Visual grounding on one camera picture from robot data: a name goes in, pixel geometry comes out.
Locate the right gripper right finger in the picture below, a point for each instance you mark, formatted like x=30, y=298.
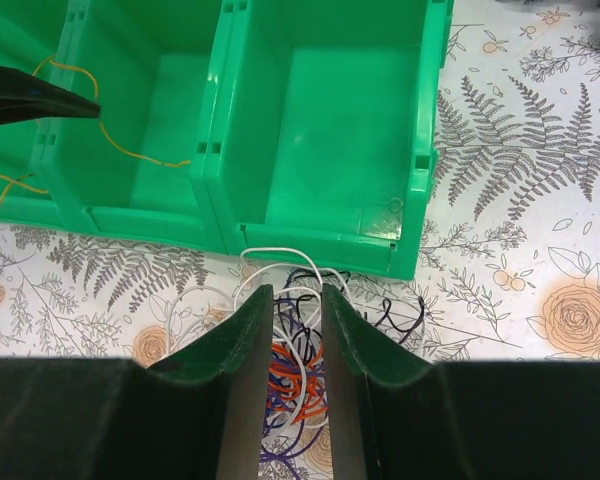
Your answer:
x=365, y=373

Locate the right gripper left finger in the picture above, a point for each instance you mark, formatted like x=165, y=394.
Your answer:
x=226, y=370

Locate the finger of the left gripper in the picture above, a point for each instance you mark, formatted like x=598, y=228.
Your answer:
x=24, y=97

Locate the green compartment tray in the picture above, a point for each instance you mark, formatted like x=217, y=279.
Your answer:
x=228, y=126

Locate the floral table mat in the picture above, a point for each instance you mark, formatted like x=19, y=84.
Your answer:
x=504, y=302

